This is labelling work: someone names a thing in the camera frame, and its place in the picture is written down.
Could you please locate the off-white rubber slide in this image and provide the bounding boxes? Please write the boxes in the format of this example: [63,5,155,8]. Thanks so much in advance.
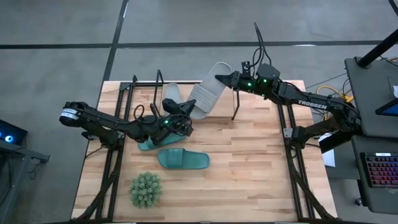
[161,82,189,119]
[186,61,233,121]

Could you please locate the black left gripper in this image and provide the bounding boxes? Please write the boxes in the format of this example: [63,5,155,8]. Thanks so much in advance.
[152,98,197,144]

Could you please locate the black table frame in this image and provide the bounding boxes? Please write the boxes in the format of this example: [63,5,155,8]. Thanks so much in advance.
[276,102,335,222]
[72,74,137,222]

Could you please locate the white paper sheet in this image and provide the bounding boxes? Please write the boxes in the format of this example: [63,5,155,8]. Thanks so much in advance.
[318,133,336,168]

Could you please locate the black metal wooden shoe shelf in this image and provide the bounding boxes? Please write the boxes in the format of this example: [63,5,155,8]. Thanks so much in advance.
[119,68,242,122]

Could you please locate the black left camera cable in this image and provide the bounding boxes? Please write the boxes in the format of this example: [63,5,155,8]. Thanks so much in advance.
[133,102,162,122]

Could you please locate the black left table frame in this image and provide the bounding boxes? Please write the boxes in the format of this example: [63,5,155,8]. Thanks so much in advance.
[72,74,137,222]

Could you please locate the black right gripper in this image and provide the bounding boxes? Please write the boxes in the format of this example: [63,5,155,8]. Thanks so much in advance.
[214,70,259,94]

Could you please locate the black right table frame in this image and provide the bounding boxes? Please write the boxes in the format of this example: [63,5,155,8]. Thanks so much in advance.
[276,102,335,222]

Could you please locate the green rubber slide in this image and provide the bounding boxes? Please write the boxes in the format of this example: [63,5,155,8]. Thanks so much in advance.
[137,133,188,152]
[157,147,211,170]

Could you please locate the black computer tower blue fans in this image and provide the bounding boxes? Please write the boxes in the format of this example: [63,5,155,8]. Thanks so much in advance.
[0,119,29,146]

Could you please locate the black pole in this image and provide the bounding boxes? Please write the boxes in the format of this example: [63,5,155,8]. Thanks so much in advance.
[356,29,398,68]

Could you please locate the artificial green succulent plant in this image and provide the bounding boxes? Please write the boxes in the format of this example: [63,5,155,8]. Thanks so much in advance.
[129,171,164,209]

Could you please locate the backlit rainbow keyboard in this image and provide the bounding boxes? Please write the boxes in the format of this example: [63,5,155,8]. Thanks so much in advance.
[360,151,398,189]

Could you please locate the yellow cable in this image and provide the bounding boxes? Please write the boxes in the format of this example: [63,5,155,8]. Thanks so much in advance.
[316,85,354,121]

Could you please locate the dark grey desk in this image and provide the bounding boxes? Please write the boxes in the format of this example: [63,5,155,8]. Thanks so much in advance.
[344,57,398,215]

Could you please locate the tablet with blue screen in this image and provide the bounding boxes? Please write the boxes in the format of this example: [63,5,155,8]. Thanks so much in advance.
[374,98,398,118]

